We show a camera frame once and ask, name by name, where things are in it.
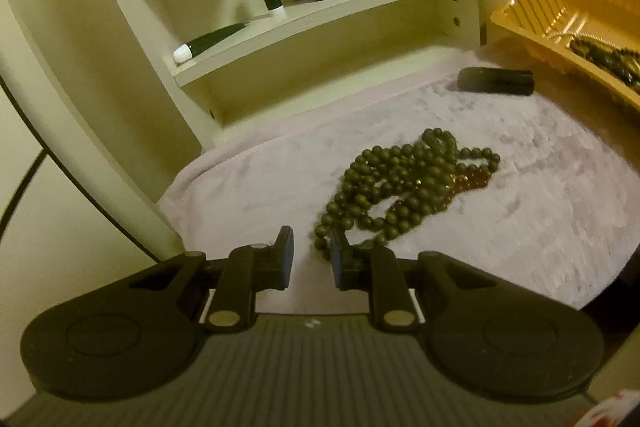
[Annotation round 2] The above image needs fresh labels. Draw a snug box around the dark green bead necklace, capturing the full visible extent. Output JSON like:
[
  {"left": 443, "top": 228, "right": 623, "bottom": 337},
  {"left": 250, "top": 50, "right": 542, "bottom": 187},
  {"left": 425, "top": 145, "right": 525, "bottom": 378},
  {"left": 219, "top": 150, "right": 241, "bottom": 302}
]
[{"left": 313, "top": 126, "right": 502, "bottom": 260}]

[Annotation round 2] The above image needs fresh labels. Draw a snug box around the cream wooden shelf unit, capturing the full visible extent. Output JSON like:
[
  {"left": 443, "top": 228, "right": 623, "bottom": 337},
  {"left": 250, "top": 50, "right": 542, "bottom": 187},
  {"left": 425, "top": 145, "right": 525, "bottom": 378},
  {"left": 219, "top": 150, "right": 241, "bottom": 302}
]
[{"left": 1, "top": 0, "right": 492, "bottom": 258}]

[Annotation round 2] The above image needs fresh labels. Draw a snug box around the orange plastic tray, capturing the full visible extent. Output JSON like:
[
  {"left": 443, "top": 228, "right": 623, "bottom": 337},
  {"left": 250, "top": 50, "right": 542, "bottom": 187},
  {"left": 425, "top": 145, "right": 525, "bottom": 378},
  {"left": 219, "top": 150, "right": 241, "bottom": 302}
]
[{"left": 490, "top": 0, "right": 639, "bottom": 110}]

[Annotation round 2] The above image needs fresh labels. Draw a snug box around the dark green tube white cap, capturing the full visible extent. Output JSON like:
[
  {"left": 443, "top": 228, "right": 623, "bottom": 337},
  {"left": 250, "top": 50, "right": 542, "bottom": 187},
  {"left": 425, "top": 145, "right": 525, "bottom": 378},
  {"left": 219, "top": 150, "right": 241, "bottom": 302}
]
[{"left": 172, "top": 23, "right": 247, "bottom": 65}]

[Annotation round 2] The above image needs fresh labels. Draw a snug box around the black rectangular case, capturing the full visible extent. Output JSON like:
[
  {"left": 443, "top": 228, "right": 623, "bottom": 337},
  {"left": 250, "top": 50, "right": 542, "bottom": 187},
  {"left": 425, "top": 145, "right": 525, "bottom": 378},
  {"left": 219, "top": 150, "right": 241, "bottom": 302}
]
[{"left": 457, "top": 67, "right": 535, "bottom": 96}]

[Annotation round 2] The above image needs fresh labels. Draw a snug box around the brown wooden bead necklace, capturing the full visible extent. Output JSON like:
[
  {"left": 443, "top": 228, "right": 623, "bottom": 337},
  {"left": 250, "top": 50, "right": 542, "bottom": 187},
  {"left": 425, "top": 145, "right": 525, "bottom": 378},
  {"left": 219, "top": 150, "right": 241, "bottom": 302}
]
[{"left": 569, "top": 34, "right": 640, "bottom": 96}]

